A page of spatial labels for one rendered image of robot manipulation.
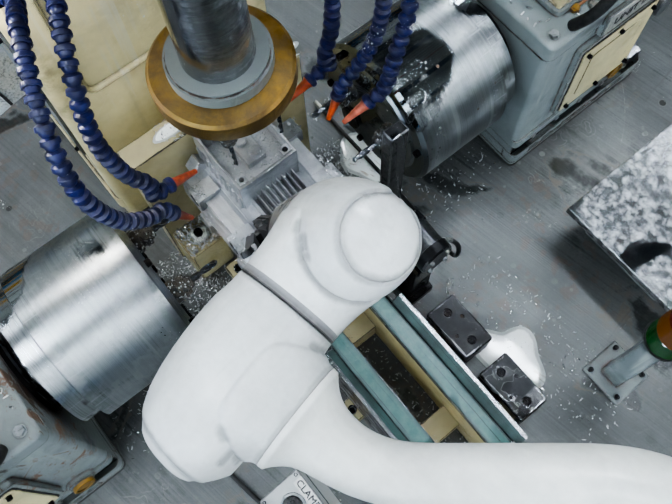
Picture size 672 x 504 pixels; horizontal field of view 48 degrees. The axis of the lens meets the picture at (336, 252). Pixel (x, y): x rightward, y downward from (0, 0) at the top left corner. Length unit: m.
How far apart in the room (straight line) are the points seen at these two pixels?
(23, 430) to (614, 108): 1.18
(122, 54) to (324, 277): 0.63
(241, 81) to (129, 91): 0.33
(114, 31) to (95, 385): 0.47
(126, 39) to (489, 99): 0.54
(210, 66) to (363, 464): 0.46
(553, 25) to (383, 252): 0.69
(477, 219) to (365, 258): 0.86
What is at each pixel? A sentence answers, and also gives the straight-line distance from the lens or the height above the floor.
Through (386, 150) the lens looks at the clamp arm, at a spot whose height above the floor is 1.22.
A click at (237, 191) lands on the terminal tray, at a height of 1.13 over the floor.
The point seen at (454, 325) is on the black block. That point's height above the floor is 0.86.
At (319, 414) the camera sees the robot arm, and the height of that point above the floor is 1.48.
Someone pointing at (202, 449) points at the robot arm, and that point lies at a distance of 0.62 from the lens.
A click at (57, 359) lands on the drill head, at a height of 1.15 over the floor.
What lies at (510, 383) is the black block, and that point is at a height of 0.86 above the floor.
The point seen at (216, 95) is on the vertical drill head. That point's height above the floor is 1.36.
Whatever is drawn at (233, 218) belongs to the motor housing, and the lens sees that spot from 1.14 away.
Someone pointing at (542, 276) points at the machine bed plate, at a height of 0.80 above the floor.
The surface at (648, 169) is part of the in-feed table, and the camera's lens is 1.41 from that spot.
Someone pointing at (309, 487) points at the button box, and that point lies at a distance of 1.02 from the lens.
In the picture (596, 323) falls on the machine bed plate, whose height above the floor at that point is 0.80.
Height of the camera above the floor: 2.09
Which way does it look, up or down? 69 degrees down
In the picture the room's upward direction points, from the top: 4 degrees counter-clockwise
